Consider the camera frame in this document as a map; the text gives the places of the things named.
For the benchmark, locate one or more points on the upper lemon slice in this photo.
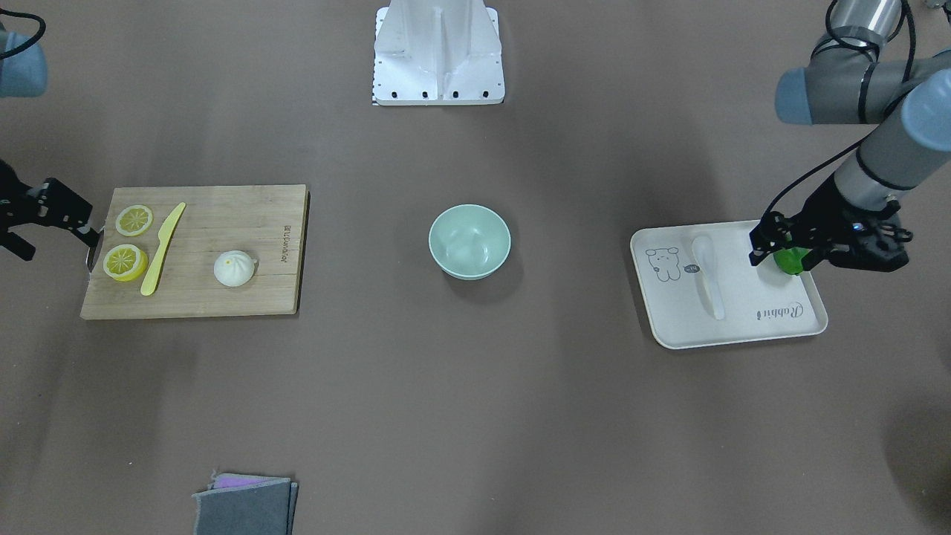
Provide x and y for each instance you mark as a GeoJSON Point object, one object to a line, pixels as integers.
{"type": "Point", "coordinates": [134, 220]}

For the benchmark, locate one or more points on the cream rabbit tray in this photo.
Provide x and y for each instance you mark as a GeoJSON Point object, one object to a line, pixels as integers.
{"type": "Point", "coordinates": [700, 289]}

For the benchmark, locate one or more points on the mint green bowl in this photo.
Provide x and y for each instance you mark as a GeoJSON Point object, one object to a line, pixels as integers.
{"type": "Point", "coordinates": [469, 242]}

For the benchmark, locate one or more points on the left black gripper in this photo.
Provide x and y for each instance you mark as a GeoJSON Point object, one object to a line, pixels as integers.
{"type": "Point", "coordinates": [823, 209]}

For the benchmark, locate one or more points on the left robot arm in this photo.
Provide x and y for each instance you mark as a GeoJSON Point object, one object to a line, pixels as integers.
{"type": "Point", "coordinates": [863, 70]}

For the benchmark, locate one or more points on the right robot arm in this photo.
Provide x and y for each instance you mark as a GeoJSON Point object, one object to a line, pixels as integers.
{"type": "Point", "coordinates": [25, 74]}

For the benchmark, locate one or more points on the grey folded cloth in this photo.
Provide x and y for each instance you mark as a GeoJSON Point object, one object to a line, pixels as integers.
{"type": "Point", "coordinates": [246, 504]}

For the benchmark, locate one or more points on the bamboo cutting board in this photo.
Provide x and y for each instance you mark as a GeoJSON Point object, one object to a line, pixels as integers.
{"type": "Point", "coordinates": [269, 222]}

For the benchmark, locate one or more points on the white steamed bun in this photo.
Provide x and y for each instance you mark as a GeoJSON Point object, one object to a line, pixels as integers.
{"type": "Point", "coordinates": [234, 268]}

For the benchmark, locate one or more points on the lower lemon half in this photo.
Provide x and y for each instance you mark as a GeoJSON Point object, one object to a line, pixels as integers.
{"type": "Point", "coordinates": [125, 263]}

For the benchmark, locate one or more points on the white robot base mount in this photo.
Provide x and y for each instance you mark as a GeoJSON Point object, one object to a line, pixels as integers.
{"type": "Point", "coordinates": [437, 53]}

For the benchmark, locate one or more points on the green lime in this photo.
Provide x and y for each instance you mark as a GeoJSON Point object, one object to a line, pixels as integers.
{"type": "Point", "coordinates": [791, 260]}

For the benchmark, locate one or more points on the white ceramic spoon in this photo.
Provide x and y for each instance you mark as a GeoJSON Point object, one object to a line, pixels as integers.
{"type": "Point", "coordinates": [706, 259]}

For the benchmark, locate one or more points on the yellow plastic knife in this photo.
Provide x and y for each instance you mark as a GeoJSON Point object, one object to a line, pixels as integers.
{"type": "Point", "coordinates": [165, 233]}

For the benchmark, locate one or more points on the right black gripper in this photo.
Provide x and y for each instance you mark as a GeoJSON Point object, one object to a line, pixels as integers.
{"type": "Point", "coordinates": [15, 202]}

